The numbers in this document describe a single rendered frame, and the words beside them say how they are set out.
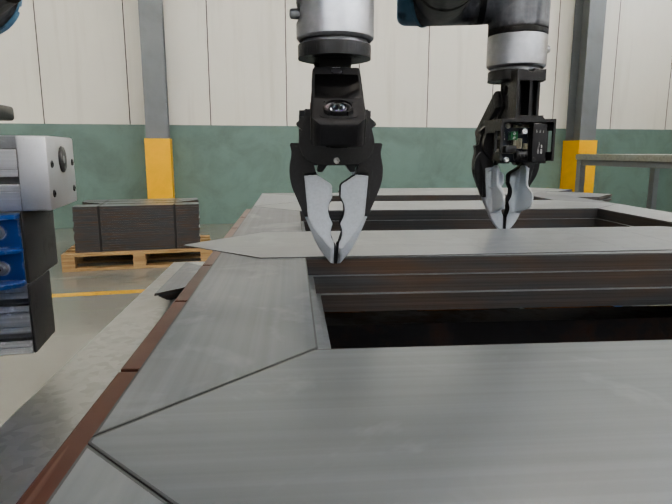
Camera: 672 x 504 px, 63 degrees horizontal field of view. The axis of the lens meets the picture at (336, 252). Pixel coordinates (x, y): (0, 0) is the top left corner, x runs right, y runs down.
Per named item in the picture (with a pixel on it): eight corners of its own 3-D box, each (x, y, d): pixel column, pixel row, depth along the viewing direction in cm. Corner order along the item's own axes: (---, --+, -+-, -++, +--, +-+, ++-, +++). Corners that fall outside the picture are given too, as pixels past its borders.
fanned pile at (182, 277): (242, 268, 141) (241, 253, 140) (223, 313, 102) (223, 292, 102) (193, 269, 140) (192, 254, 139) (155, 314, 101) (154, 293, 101)
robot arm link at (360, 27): (379, -12, 50) (288, -14, 49) (379, 42, 51) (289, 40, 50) (368, 9, 57) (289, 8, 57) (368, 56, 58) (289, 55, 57)
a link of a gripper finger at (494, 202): (493, 237, 73) (497, 165, 71) (478, 230, 78) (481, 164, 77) (516, 236, 73) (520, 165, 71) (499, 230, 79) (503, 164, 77)
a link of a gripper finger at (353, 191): (360, 254, 61) (361, 169, 60) (367, 264, 55) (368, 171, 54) (332, 254, 61) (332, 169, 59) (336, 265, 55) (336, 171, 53)
